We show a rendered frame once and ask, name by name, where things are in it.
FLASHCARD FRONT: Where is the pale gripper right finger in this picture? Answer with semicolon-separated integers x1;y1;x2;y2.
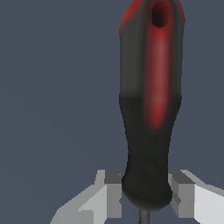
168;169;224;224

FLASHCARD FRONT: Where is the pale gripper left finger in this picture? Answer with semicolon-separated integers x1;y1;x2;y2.
50;169;123;224

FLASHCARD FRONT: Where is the black and red screwdriver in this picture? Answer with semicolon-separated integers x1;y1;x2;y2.
118;0;186;224

